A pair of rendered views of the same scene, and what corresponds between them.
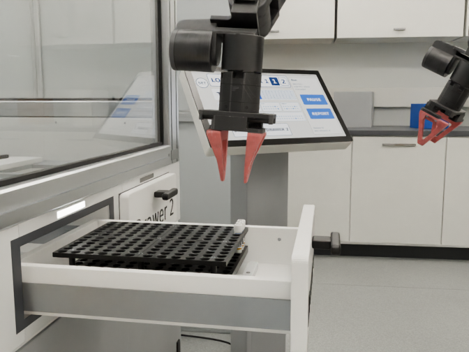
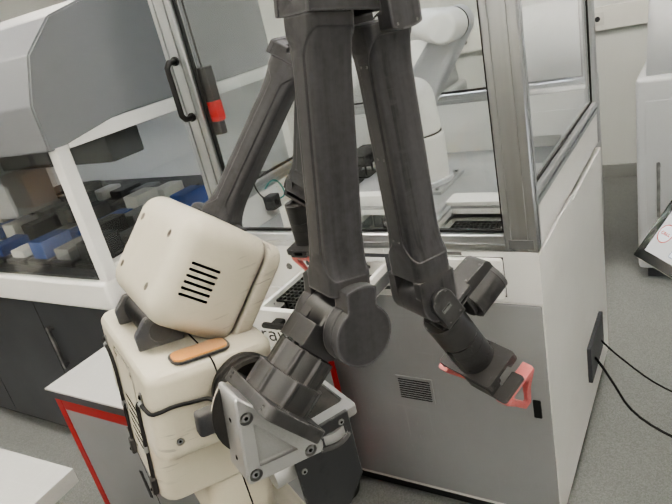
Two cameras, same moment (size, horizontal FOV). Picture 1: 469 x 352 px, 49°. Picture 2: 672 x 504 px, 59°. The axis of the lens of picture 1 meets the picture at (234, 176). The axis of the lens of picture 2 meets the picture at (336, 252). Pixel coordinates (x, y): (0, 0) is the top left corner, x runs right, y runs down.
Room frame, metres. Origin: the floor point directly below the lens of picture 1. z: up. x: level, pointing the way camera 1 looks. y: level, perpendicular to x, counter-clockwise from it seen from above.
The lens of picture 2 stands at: (1.38, -1.23, 1.59)
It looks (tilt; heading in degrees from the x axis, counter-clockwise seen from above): 22 degrees down; 115
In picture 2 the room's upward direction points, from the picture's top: 13 degrees counter-clockwise
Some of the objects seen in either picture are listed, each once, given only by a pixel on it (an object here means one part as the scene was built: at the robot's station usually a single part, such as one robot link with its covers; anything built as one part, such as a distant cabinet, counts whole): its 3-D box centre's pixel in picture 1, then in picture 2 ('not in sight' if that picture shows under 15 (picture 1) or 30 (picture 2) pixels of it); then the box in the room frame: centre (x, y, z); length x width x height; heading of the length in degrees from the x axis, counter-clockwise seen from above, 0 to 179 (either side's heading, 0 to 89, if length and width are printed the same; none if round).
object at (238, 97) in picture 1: (239, 98); (305, 234); (0.74, -0.01, 1.09); 0.10 x 0.07 x 0.07; 81
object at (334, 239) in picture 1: (326, 242); (277, 323); (0.66, -0.12, 0.91); 0.07 x 0.04 x 0.01; 170
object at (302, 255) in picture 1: (304, 265); (286, 329); (0.66, -0.09, 0.87); 0.29 x 0.02 x 0.11; 170
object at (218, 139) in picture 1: (234, 149); not in sight; (0.74, 0.00, 1.02); 0.07 x 0.07 x 0.09; 81
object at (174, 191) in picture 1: (164, 193); not in sight; (1.03, 0.14, 0.91); 0.07 x 0.04 x 0.01; 170
